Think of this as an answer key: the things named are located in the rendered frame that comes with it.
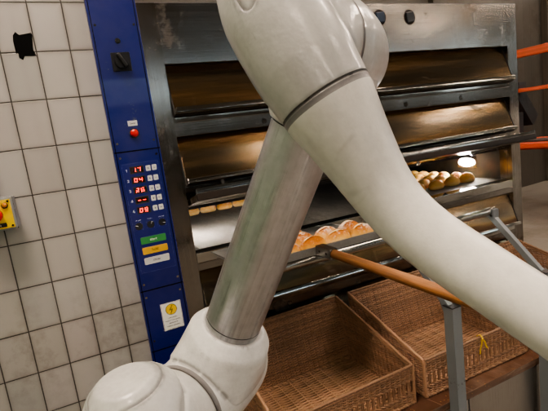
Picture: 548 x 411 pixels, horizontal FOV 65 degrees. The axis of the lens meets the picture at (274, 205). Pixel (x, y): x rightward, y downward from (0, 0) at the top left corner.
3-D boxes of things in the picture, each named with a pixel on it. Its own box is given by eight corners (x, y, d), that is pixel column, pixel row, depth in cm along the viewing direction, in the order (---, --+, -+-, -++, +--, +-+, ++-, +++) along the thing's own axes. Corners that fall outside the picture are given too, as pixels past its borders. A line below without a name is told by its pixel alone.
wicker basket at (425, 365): (350, 347, 198) (343, 291, 194) (441, 313, 220) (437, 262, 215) (426, 401, 154) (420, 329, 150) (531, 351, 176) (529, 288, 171)
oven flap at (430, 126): (186, 187, 160) (174, 137, 163) (511, 131, 231) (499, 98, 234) (188, 183, 156) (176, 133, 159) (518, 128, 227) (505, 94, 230)
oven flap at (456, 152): (197, 201, 148) (187, 207, 166) (536, 138, 219) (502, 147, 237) (196, 194, 148) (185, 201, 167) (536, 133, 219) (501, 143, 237)
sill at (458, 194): (193, 260, 171) (192, 250, 170) (503, 185, 242) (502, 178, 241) (197, 263, 166) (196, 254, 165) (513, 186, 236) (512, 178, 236)
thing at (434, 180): (350, 188, 282) (349, 179, 281) (406, 176, 301) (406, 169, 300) (416, 195, 227) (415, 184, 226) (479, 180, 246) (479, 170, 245)
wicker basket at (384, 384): (227, 395, 174) (217, 331, 169) (342, 350, 197) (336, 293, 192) (280, 473, 130) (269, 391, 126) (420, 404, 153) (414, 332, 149)
